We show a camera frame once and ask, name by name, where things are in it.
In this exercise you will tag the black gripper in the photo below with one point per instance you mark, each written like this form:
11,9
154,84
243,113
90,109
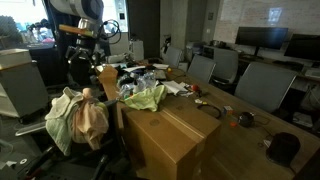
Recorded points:
85,46

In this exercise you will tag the peach shirt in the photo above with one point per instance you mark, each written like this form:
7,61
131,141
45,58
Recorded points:
90,123

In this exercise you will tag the white terry towel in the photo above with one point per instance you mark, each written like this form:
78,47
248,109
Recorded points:
61,123

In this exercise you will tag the pale green towel cloth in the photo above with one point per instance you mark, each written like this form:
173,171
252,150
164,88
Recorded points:
146,98

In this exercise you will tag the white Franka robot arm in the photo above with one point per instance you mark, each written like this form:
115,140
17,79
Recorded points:
80,8

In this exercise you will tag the grey office chair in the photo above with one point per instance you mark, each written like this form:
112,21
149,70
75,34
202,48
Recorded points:
226,63
33,128
173,56
263,85
201,68

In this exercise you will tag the black curtain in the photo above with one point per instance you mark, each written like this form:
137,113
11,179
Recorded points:
63,50

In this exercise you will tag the white box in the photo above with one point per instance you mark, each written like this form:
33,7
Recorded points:
136,50

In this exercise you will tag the green plastic item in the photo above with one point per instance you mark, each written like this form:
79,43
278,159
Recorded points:
127,98

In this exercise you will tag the white bottle yellow label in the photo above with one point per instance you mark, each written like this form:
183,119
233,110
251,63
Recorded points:
136,88

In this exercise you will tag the clear plastic bag pile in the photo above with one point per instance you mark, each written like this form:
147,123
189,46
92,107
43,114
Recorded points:
143,83

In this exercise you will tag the white grey cabinet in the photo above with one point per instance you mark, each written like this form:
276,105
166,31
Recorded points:
23,86

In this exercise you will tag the yellow ball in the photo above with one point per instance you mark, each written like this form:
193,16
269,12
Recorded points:
169,70

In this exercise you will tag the white paper stack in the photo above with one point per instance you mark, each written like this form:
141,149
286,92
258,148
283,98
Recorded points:
173,86

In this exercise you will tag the red ball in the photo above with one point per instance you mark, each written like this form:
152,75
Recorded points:
195,87

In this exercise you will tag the large brown cardboard box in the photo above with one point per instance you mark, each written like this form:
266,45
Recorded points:
166,136

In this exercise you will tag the Rubik's cube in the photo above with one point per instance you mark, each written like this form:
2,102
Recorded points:
227,110

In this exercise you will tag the small orange piece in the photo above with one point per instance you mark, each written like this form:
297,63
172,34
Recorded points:
233,124

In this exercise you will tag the black round object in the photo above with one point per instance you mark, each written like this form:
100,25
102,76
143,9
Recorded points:
246,119

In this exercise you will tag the large black monitor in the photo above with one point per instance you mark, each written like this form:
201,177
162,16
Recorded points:
261,36

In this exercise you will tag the black cylinder speaker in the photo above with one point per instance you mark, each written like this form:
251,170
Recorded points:
283,148

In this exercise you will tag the wall whiteboard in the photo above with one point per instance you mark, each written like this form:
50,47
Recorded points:
266,13

